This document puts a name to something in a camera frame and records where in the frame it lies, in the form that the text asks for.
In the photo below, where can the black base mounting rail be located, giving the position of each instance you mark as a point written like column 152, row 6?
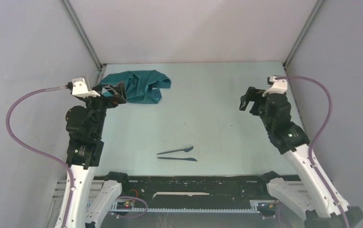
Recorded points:
column 204, row 192

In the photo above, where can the dark plastic knife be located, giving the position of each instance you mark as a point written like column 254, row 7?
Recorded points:
column 179, row 159

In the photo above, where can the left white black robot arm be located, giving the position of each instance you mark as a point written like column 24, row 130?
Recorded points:
column 85, row 126

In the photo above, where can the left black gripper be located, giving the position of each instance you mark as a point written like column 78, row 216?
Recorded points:
column 118, row 92

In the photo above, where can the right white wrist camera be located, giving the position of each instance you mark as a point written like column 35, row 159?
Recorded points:
column 277, row 86

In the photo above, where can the white slotted cable duct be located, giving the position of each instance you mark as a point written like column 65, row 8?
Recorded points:
column 265, row 208

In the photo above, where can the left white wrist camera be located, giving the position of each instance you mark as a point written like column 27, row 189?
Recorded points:
column 82, row 89

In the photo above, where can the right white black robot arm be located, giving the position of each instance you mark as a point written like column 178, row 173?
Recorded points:
column 323, row 206

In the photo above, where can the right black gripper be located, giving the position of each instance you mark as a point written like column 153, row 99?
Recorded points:
column 251, row 94

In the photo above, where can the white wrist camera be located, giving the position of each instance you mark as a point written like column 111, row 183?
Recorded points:
column 82, row 89
column 277, row 86

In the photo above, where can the teal cloth napkin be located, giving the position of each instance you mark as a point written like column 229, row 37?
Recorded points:
column 141, row 86

